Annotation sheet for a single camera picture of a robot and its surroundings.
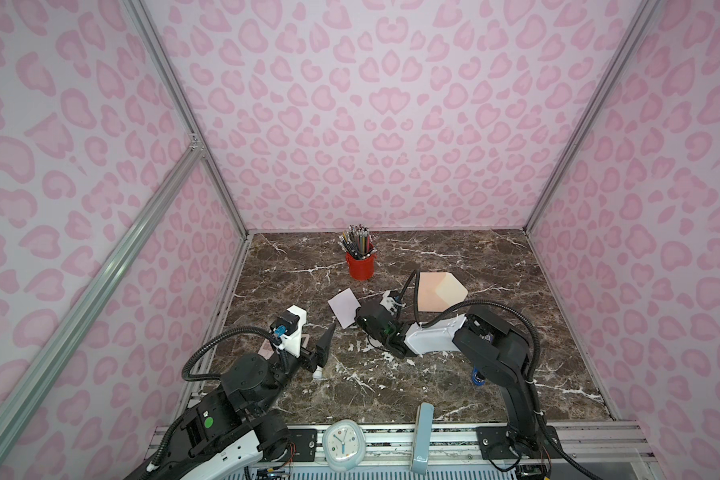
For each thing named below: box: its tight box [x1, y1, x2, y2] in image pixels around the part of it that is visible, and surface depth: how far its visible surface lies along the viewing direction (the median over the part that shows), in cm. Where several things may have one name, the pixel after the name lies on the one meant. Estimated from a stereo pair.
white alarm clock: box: [322, 419, 368, 472], surface depth 73 cm
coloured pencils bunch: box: [337, 224, 377, 260], surface depth 99 cm
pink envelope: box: [418, 272, 468, 313], surface depth 106 cm
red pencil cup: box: [346, 252, 377, 281], surface depth 106 cm
